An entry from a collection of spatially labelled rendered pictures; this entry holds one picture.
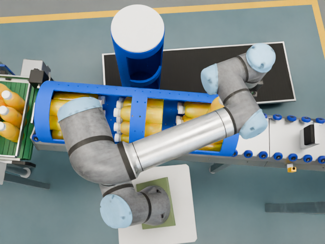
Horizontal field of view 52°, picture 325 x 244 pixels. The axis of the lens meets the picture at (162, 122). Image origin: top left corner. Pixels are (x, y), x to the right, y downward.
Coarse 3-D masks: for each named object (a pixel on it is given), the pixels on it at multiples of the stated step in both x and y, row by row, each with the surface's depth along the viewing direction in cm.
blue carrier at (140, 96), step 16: (48, 96) 140; (112, 96) 162; (144, 96) 143; (160, 96) 144; (176, 96) 145; (192, 96) 146; (208, 96) 147; (48, 112) 138; (112, 112) 166; (144, 112) 140; (176, 112) 166; (48, 128) 140; (112, 128) 165; (144, 128) 140; (224, 144) 143
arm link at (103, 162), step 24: (240, 96) 82; (192, 120) 81; (216, 120) 79; (240, 120) 80; (264, 120) 80; (96, 144) 76; (120, 144) 78; (144, 144) 78; (168, 144) 78; (192, 144) 79; (96, 168) 75; (120, 168) 75; (144, 168) 78
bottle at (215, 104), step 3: (216, 99) 122; (219, 99) 120; (213, 102) 124; (216, 102) 122; (219, 102) 120; (210, 105) 127; (213, 105) 123; (216, 105) 122; (219, 105) 121; (222, 105) 120; (210, 108) 127; (213, 108) 124; (216, 108) 122; (219, 108) 122; (207, 111) 132; (210, 111) 128
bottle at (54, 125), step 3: (51, 117) 146; (54, 117) 146; (57, 117) 146; (51, 120) 145; (54, 120) 145; (57, 120) 145; (51, 123) 145; (54, 123) 145; (57, 123) 145; (51, 126) 146; (54, 126) 146; (57, 126) 146; (51, 129) 148; (54, 129) 147; (57, 129) 147; (60, 129) 147
